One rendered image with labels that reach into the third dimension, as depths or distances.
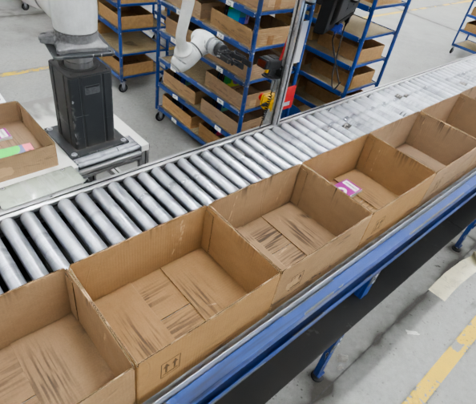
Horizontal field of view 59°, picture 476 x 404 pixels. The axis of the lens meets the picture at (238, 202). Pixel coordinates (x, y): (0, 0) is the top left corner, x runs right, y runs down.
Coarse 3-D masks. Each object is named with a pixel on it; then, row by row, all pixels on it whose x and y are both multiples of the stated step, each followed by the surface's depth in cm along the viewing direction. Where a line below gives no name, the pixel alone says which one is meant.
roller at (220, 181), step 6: (192, 156) 183; (198, 156) 183; (192, 162) 183; (198, 162) 181; (204, 162) 181; (198, 168) 181; (204, 168) 178; (210, 168) 178; (204, 174) 179; (210, 174) 176; (216, 174) 175; (216, 180) 174; (222, 180) 173; (228, 180) 174; (222, 186) 172; (228, 186) 171; (234, 186) 171; (228, 192) 170
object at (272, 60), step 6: (258, 60) 192; (264, 60) 190; (270, 60) 190; (276, 60) 193; (282, 60) 196; (258, 66) 194; (264, 66) 191; (270, 66) 192; (276, 66) 195; (270, 72) 197
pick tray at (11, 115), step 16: (0, 112) 176; (16, 112) 180; (0, 128) 176; (16, 128) 178; (32, 128) 174; (0, 144) 168; (16, 144) 169; (32, 144) 171; (48, 144) 165; (0, 160) 148; (16, 160) 152; (32, 160) 156; (48, 160) 161; (0, 176) 151; (16, 176) 155
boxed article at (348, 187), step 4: (344, 180) 158; (348, 180) 159; (336, 184) 156; (340, 184) 156; (344, 184) 156; (348, 184) 157; (352, 184) 157; (340, 188) 154; (344, 188) 155; (348, 188) 155; (352, 188) 155; (356, 188) 156; (360, 188) 156; (348, 192) 153; (352, 192) 153; (356, 192) 154; (352, 196) 153
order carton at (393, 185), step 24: (360, 144) 159; (384, 144) 156; (312, 168) 144; (336, 168) 157; (360, 168) 167; (384, 168) 159; (408, 168) 152; (360, 192) 156; (384, 192) 159; (408, 192) 134; (384, 216) 131
